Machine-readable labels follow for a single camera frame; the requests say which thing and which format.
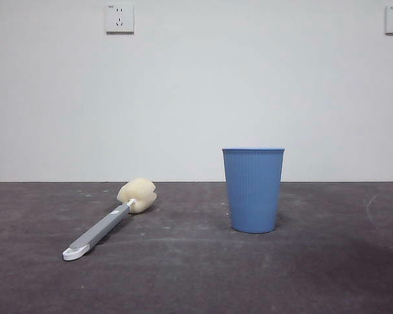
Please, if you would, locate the blue ribbed plastic cup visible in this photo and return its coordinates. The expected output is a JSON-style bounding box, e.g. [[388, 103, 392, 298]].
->
[[221, 147, 286, 234]]

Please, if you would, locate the grey-handled sponge cup brush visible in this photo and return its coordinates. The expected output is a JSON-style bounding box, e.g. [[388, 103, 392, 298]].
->
[[62, 177, 157, 262]]

